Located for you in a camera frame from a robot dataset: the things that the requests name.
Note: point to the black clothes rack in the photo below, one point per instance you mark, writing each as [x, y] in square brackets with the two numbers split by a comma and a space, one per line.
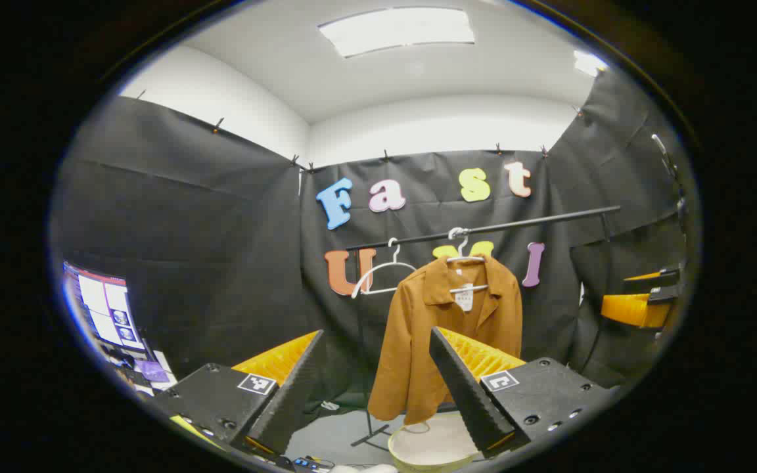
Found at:
[549, 219]

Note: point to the white round laundry hamper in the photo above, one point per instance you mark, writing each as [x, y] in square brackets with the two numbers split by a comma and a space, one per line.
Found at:
[431, 447]

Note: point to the large ceiling light panel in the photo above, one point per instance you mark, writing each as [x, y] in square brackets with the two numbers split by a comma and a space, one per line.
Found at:
[395, 31]

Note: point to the computer monitor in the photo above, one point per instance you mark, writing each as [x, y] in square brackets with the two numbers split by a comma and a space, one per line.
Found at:
[106, 305]

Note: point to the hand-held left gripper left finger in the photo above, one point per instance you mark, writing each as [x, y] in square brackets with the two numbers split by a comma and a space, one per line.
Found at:
[290, 394]

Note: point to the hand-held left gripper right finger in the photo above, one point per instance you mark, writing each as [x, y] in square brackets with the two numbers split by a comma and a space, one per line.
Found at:
[467, 394]

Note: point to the black backdrop cloth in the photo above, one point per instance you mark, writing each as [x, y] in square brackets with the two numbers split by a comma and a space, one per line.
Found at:
[221, 230]

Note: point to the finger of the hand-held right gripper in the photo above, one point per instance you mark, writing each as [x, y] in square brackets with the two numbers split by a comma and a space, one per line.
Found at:
[635, 310]
[654, 280]

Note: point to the purple sheet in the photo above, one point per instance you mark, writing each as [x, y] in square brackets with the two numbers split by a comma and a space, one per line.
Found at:
[153, 371]

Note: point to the brown shirt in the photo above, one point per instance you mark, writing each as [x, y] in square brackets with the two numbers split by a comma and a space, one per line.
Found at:
[418, 328]

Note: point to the white plastic hanger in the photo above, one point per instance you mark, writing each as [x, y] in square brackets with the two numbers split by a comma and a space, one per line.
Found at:
[357, 287]
[462, 248]

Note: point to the black box with blue lights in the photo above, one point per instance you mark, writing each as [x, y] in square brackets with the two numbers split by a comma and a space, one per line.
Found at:
[309, 464]

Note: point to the small ceiling light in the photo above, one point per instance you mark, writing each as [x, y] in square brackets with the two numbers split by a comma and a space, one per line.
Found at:
[589, 63]

